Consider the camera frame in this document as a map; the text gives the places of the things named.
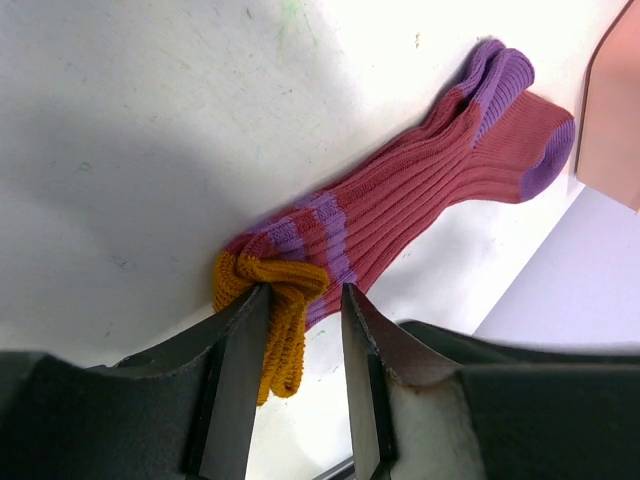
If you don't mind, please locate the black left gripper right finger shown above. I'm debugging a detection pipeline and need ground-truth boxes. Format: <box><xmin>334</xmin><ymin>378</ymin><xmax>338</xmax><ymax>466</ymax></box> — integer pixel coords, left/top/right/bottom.
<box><xmin>341</xmin><ymin>284</ymin><xmax>639</xmax><ymax>479</ymax></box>

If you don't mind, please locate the front aluminium frame rail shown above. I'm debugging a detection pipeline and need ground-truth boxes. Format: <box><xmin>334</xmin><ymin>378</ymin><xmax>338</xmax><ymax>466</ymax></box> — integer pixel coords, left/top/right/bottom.
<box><xmin>312</xmin><ymin>457</ymin><xmax>356</xmax><ymax>480</ymax></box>

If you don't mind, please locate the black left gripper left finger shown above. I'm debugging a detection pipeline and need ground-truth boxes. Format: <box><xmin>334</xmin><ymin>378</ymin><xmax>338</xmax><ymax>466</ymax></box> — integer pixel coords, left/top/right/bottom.
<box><xmin>1</xmin><ymin>285</ymin><xmax>270</xmax><ymax>479</ymax></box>

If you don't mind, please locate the maroon purple ribbed sock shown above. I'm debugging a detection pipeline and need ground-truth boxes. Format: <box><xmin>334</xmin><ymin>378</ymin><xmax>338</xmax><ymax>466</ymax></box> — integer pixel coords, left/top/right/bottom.
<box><xmin>213</xmin><ymin>39</ymin><xmax>576</xmax><ymax>402</ymax></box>

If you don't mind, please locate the pink compartment organizer box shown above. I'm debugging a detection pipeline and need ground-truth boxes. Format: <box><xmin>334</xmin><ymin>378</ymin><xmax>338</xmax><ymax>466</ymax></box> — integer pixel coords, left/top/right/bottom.
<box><xmin>576</xmin><ymin>1</ymin><xmax>639</xmax><ymax>212</ymax></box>

